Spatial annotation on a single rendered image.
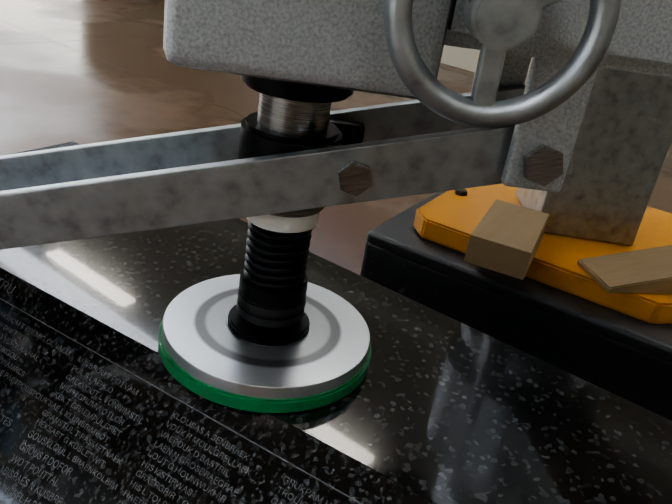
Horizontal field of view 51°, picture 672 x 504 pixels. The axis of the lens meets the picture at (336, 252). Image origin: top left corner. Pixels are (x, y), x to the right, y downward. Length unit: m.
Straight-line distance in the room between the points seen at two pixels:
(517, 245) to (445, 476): 0.59
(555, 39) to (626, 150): 0.81
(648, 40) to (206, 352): 0.46
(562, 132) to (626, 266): 0.70
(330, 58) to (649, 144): 0.92
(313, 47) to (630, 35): 0.23
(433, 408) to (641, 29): 0.38
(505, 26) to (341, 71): 0.12
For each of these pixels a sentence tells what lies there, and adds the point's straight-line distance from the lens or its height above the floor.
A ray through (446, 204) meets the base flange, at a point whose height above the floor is 0.78.
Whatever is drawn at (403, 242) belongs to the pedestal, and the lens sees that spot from 1.29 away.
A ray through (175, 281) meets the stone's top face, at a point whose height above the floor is 0.85.
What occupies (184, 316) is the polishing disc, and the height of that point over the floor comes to 0.88.
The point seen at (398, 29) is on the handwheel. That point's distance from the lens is 0.46.
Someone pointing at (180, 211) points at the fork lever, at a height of 1.02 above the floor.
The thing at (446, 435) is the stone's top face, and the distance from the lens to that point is 0.68.
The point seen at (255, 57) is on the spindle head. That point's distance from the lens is 0.52.
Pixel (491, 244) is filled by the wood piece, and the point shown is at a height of 0.82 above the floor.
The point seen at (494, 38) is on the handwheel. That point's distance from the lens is 0.47.
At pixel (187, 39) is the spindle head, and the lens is 0.52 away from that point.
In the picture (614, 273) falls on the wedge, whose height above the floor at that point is 0.80.
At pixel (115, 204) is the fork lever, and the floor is 1.02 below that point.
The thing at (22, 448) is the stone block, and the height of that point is 0.75.
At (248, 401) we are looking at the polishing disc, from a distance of 0.65.
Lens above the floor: 1.27
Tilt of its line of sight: 26 degrees down
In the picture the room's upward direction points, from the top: 9 degrees clockwise
